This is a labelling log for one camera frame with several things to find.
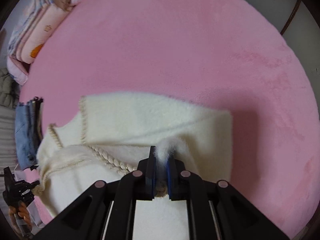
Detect person's left hand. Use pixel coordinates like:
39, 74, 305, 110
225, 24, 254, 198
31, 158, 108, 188
8, 201, 32, 231

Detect folded blue jeans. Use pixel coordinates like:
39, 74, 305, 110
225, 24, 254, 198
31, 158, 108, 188
14, 101, 38, 169

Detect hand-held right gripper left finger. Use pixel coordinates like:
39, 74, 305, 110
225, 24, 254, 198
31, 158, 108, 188
32, 145, 158, 240

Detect green puffer jacket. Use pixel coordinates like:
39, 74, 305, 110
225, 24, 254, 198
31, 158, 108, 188
0, 67, 22, 108

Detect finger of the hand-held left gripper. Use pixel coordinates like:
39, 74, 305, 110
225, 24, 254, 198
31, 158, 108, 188
4, 166, 13, 193
14, 179, 41, 193

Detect folded pink quilt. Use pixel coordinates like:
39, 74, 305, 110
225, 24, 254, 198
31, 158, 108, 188
15, 0, 75, 64

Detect folded floral quilt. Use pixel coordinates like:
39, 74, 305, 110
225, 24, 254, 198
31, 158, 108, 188
7, 0, 58, 55

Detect white fuzzy cardigan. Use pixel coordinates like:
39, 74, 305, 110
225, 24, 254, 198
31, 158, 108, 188
36, 91, 234, 240

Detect pink plush bed sheet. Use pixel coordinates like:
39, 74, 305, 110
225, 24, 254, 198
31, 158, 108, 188
19, 0, 317, 233

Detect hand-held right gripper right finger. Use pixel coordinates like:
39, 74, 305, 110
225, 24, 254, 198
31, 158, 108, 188
165, 154, 290, 240

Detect folded dark garment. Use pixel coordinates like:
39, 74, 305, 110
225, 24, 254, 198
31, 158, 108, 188
30, 96, 44, 140

